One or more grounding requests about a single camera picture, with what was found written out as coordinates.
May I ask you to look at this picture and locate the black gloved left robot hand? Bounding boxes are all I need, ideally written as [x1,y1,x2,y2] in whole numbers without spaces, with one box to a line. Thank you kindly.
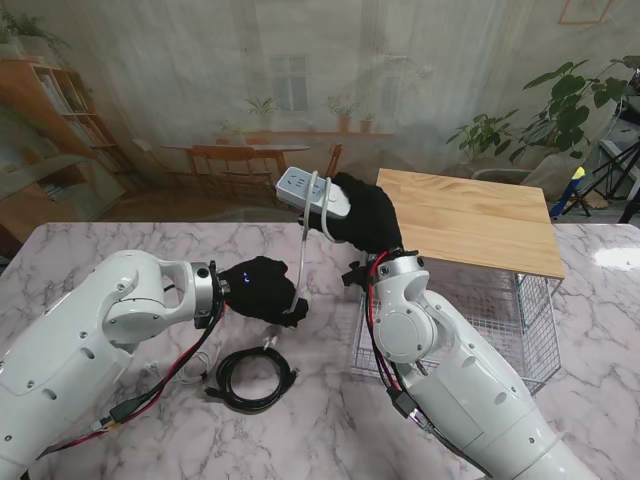
[217,255,310,330]

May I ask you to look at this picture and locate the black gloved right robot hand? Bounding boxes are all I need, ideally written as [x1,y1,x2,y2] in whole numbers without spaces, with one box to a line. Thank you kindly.
[307,172,405,259]

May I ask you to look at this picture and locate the white power strip with cord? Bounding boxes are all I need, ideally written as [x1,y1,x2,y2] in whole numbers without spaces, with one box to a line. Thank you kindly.
[262,167,353,350]

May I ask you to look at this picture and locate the black cable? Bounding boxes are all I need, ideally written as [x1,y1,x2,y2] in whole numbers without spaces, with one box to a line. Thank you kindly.
[203,346,301,414]

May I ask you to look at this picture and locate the white wire mesh drawer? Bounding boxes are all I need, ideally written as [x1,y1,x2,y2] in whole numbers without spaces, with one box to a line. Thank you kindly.
[349,294,549,396]

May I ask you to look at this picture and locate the small blue black stand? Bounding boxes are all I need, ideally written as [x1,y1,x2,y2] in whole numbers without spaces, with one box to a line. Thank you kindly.
[549,166,594,217]

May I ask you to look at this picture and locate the printed cafe scene backdrop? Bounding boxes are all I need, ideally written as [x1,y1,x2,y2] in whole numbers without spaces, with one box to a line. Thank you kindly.
[0,0,640,226]

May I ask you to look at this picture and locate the black tripod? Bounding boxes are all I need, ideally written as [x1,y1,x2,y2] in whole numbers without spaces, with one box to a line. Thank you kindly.
[592,139,640,224]

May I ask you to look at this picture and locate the white coiled thin cable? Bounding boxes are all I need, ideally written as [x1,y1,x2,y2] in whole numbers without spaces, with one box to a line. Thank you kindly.
[144,342,223,385]

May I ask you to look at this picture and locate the wire rack with wooden top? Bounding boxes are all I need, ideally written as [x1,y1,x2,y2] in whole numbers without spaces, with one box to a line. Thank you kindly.
[374,168,566,396]

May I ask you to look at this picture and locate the red black left arm cables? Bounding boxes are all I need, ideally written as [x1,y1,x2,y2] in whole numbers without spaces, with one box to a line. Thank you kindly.
[34,299,226,459]

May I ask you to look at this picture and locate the red black arm cables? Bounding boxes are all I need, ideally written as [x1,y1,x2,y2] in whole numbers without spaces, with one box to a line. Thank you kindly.
[34,299,226,459]
[342,252,481,466]

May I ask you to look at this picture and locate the red black right arm cables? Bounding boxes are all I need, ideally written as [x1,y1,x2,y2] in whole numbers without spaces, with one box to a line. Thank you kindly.
[342,252,481,466]

